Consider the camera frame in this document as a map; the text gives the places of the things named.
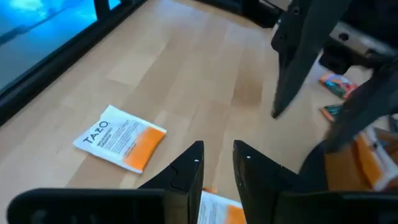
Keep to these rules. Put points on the white orange Tazo tea packet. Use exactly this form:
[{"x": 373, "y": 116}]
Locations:
[
  {"x": 118, "y": 137},
  {"x": 370, "y": 161},
  {"x": 217, "y": 211}
]

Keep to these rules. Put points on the wooden tea organizer box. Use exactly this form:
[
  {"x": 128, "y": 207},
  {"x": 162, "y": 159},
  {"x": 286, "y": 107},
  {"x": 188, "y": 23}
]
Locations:
[{"x": 342, "y": 169}]

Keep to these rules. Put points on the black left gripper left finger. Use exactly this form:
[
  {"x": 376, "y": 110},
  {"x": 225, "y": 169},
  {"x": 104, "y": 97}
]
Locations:
[{"x": 186, "y": 180}]

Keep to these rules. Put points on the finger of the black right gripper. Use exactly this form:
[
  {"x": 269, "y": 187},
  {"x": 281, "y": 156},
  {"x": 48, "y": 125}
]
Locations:
[
  {"x": 367, "y": 105},
  {"x": 298, "y": 46}
]

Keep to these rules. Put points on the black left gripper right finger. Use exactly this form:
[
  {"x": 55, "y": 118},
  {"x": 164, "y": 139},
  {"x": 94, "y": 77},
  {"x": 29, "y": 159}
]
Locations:
[{"x": 255, "y": 180}]

